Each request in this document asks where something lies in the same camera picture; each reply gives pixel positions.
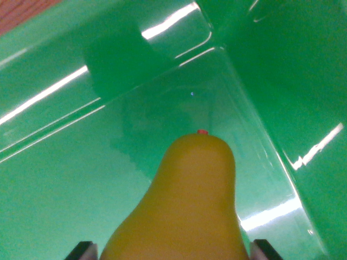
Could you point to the green plastic tray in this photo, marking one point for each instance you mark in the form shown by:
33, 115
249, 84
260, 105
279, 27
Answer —
67, 162

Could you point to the yellow-green toy pear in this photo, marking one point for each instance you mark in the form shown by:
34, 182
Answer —
187, 205

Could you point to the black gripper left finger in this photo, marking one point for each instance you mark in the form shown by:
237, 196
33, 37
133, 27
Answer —
82, 252

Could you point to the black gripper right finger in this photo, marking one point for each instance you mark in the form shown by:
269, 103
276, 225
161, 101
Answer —
264, 250

